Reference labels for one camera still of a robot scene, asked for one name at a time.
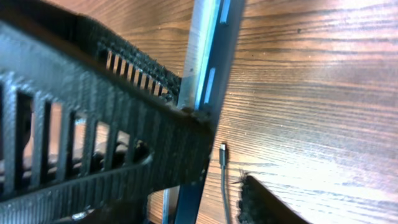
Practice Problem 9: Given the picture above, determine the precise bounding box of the black USB charging cable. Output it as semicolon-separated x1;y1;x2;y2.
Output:
218;142;233;224

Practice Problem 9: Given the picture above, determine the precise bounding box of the blue Galaxy smartphone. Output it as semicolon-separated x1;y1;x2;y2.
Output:
162;0;245;223

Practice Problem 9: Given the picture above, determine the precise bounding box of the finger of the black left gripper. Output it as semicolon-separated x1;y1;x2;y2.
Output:
1;18;214;223
1;1;182;103

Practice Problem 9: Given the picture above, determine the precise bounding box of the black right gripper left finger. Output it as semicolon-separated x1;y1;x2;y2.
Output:
53;198;149;224

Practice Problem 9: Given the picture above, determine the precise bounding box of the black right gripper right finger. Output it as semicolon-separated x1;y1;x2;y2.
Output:
237;172;310;224

